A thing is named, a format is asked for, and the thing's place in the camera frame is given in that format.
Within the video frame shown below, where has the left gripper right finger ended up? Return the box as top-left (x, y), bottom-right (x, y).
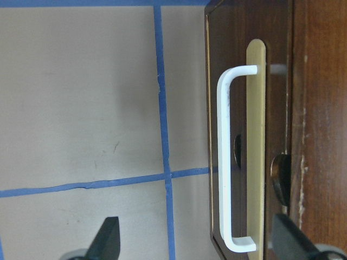
top-left (272, 214), bottom-right (320, 260)

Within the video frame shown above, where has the dark wooden drawer cabinet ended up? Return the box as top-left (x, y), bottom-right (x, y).
top-left (290, 1), bottom-right (346, 250)

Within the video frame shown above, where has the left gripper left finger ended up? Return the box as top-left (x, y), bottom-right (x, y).
top-left (84, 217), bottom-right (120, 260)

